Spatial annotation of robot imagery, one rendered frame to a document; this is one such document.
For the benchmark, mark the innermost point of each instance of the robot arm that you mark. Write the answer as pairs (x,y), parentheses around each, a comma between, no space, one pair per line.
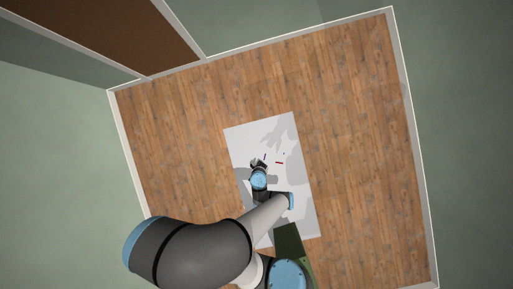
(174,254)

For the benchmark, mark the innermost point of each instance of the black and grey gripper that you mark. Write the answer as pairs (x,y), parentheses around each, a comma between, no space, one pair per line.
(253,165)

